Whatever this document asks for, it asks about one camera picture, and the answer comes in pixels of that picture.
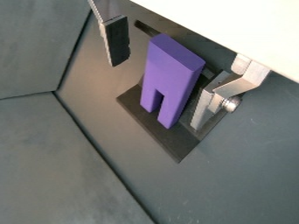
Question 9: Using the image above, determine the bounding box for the purple double-square block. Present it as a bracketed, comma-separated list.
[141, 34, 206, 129]

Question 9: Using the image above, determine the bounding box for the black curved stand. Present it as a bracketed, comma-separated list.
[117, 21, 227, 162]

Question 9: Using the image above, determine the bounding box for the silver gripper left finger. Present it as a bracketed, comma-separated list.
[89, 0, 131, 67]

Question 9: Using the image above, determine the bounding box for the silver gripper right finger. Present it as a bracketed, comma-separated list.
[191, 54, 270, 130]

